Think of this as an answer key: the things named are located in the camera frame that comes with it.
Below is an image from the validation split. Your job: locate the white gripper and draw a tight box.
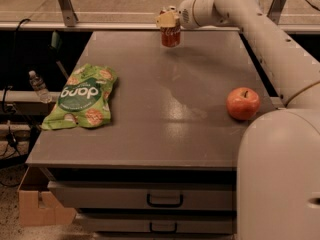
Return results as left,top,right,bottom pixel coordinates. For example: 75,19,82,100
156,0,199,29

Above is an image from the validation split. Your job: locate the red coke can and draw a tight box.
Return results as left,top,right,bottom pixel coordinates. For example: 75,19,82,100
160,19,181,47

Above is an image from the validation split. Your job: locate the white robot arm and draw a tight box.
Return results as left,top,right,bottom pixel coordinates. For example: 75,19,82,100
156,0,320,240

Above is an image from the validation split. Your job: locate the red apple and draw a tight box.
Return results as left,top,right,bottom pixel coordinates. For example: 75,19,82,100
226,87,260,121

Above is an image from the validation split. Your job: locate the green chip bag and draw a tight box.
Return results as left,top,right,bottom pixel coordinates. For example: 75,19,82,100
42,64,117,130

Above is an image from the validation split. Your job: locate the clear plastic water bottle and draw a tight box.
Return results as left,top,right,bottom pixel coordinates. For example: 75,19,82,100
29,70,52,104

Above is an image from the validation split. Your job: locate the grey cabinet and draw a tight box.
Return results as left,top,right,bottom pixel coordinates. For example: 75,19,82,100
28,31,264,240

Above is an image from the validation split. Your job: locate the top grey drawer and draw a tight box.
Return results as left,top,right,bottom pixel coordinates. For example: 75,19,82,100
48,181,236,211

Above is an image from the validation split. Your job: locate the grey drawer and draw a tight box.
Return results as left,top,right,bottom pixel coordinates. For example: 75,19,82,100
76,214,235,234
48,181,236,211

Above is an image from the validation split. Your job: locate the middle grey drawer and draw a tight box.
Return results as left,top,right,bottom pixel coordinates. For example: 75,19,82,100
76,214,235,234

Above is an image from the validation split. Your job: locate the cardboard box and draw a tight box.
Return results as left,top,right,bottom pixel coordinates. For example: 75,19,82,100
18,168,76,227

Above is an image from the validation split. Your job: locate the left metal railing post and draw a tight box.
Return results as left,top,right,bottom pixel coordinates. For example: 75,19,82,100
58,0,78,27

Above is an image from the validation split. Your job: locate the metal railing post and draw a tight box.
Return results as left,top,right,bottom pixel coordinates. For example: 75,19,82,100
58,0,78,27
267,0,287,24

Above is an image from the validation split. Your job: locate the right metal railing post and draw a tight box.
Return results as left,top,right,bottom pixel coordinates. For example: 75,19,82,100
267,0,287,24

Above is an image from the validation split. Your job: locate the black cable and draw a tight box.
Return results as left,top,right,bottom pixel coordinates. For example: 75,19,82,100
0,18,33,188

